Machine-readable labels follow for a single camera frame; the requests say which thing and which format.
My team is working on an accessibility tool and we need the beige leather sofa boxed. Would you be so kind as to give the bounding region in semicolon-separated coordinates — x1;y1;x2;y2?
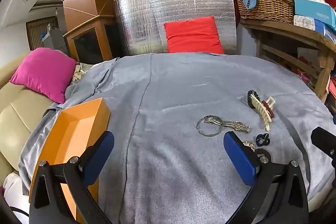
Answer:
0;53;57;188

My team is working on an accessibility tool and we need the cream hair claw clip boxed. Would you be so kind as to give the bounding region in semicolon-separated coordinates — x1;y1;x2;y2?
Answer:
251;94;276;131

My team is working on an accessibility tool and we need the blue flat box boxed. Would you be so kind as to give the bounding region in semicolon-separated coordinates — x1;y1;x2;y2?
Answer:
293;0;336;24

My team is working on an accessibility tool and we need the pink pillow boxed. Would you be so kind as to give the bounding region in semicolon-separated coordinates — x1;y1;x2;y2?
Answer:
10;47;77;104

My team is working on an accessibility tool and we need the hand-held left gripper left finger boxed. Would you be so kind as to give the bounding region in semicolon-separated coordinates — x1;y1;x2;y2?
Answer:
29;131;115;224

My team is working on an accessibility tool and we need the silver metal ring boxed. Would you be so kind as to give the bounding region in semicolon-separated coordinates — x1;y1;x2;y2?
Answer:
196;115;226;138

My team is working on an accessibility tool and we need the silver wrist watch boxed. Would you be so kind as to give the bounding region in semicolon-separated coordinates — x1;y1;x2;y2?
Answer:
203;116;252;134

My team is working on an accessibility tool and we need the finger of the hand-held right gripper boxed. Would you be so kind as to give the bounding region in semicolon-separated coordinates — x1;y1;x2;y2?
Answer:
311;126;336;162

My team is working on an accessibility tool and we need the grey blanket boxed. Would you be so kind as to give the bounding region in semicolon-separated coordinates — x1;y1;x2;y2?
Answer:
18;53;336;224

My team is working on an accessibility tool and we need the wooden side table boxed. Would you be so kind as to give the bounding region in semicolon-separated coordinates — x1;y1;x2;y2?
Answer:
240;18;336;103

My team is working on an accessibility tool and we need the white patterned box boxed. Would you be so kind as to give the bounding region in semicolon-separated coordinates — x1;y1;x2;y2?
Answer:
293;15;324;30

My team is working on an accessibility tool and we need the red box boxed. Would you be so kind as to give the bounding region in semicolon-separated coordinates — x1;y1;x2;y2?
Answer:
324;76;336;109

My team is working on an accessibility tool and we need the white cloth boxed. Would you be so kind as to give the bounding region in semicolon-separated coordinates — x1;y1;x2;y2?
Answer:
2;172;30;215

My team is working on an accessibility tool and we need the black scrunchie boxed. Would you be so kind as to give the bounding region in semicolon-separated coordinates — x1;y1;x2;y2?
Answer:
247;90;259;109

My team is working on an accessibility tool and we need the wooden glass-door cabinet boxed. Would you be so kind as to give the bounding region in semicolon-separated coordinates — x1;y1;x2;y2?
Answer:
64;15;124;64

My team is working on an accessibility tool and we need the small red cushion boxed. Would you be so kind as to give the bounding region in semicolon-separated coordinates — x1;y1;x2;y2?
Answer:
164;16;225;54

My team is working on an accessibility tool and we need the wooden lattice screen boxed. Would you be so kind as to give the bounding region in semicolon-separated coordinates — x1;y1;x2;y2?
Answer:
26;16;61;51

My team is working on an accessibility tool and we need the dark red hair tie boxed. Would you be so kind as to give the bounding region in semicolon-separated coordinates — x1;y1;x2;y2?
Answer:
261;100;275;118

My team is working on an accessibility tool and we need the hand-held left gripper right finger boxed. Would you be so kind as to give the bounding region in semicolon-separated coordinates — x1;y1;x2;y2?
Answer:
223;131;309;224

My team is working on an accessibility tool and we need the wicker basket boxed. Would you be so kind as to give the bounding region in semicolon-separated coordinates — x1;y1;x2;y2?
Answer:
233;0;294;24

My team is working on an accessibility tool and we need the silver foil mat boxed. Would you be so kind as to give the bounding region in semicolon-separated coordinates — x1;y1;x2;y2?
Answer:
114;0;237;56

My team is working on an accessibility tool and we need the brown hair tie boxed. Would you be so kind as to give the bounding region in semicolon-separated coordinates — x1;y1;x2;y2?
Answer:
254;149;271;159

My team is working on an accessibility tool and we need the patterned cloth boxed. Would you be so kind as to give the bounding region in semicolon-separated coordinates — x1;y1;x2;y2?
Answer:
70;62;93;86

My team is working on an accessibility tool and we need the orange cardboard box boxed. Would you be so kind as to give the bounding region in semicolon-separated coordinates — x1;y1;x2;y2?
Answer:
28;97;111;224

